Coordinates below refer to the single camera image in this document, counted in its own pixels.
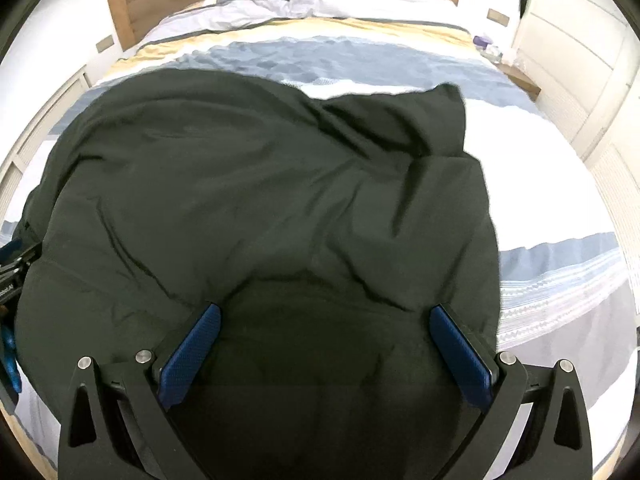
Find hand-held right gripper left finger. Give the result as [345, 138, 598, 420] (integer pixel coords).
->
[59, 302, 223, 480]

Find white wardrobe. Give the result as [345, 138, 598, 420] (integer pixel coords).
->
[512, 0, 640, 241]

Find white items on nightstand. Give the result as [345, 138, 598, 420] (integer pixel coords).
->
[487, 44, 524, 69]

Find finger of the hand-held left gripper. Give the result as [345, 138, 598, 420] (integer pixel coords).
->
[0, 310, 25, 396]
[0, 239, 45, 307]

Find wooden nightstand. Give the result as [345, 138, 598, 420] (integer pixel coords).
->
[500, 65, 542, 102]

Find black garment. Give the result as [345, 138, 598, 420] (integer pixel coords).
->
[14, 67, 503, 480]

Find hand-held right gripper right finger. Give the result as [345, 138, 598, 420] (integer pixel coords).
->
[428, 304, 594, 480]

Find striped duvet cover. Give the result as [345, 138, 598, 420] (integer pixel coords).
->
[0, 15, 627, 477]

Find wooden bed frame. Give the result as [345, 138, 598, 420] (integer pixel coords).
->
[10, 430, 59, 479]

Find white pillow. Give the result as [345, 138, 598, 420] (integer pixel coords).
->
[151, 0, 297, 44]
[287, 0, 459, 24]

